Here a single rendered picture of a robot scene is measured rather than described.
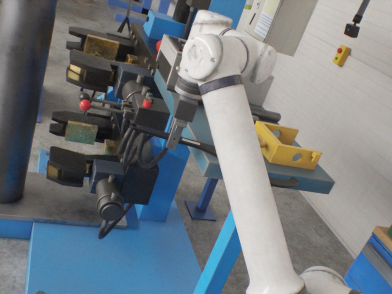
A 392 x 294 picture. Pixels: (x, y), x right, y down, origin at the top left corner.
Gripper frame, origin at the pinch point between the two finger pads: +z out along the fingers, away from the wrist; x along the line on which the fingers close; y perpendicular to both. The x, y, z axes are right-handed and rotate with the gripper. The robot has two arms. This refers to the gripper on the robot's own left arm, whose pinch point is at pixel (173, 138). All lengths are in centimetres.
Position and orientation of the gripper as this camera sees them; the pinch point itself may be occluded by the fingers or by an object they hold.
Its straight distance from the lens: 110.5
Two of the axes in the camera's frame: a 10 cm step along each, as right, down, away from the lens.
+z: -3.1, 8.6, 4.1
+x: 0.1, 4.3, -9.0
